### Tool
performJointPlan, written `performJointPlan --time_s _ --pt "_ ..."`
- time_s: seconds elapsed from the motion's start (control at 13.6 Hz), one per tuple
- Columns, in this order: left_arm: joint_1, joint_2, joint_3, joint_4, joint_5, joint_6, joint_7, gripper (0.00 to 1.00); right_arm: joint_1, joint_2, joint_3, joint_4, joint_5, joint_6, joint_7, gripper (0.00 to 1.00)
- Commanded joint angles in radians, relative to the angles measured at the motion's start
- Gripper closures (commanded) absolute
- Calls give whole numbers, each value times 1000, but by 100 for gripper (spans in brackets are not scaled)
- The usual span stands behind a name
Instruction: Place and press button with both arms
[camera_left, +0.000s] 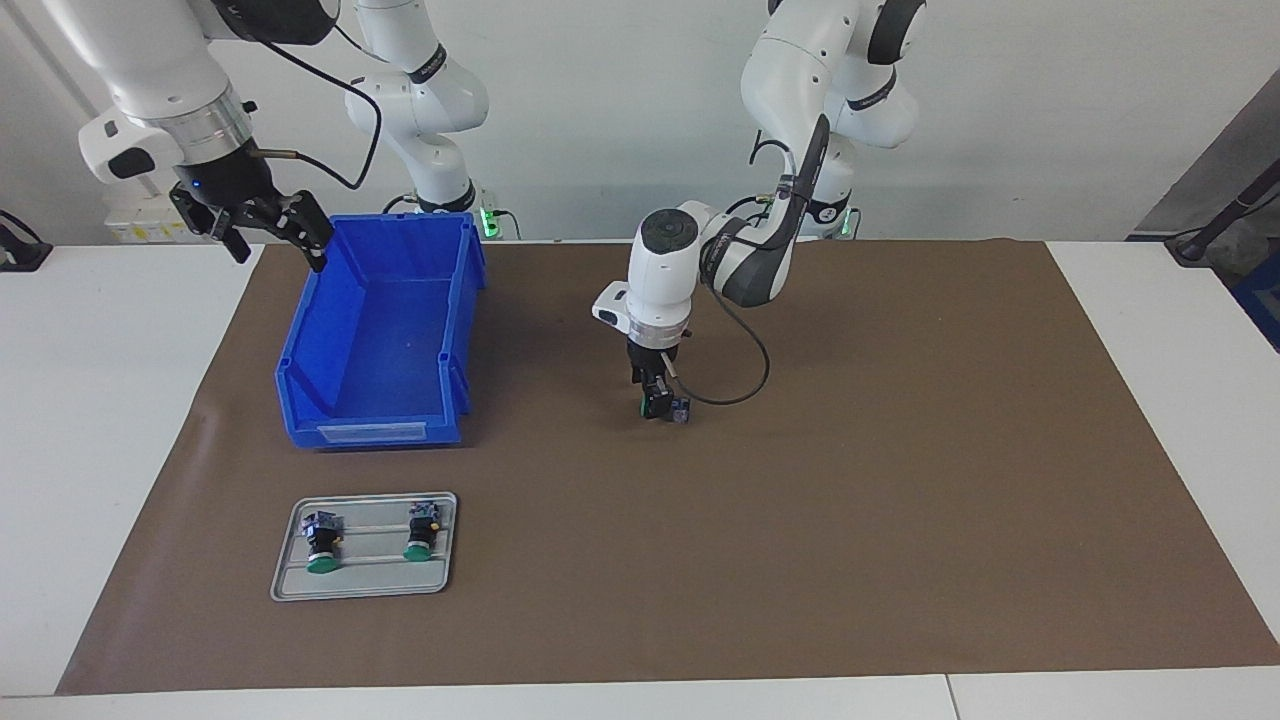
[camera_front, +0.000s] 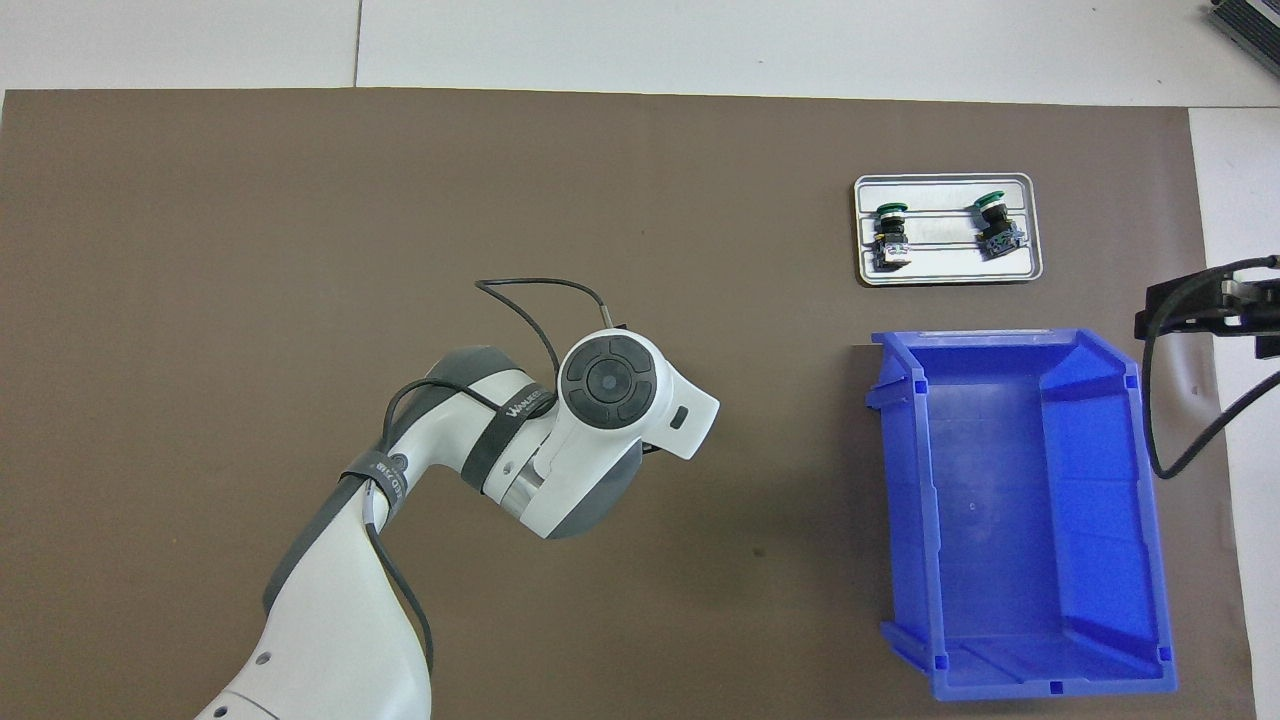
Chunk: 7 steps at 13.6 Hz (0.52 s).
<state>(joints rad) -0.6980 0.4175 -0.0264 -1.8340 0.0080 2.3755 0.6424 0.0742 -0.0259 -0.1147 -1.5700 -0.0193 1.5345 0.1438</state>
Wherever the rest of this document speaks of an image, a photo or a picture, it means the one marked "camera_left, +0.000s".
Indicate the blue plastic storage bin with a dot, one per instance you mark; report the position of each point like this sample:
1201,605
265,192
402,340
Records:
385,340

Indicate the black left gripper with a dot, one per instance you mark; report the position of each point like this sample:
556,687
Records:
652,362

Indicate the green push button switch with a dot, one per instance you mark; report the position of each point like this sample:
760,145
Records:
322,545
422,530
681,410

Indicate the brown table mat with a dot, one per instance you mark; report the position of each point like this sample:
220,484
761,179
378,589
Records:
900,500

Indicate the black clamp stand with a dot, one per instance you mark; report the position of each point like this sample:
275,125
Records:
25,250

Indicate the blue crate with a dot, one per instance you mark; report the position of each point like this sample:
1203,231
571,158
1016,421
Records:
1262,300

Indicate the silver metal tray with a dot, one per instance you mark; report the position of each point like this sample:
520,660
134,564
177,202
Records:
370,575

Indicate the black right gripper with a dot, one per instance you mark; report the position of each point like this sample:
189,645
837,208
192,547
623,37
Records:
225,180

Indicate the black pole stand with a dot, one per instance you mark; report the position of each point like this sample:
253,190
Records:
1215,225

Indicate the white power strip box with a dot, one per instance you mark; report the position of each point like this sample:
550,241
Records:
140,225

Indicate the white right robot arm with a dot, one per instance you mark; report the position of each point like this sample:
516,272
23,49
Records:
150,70

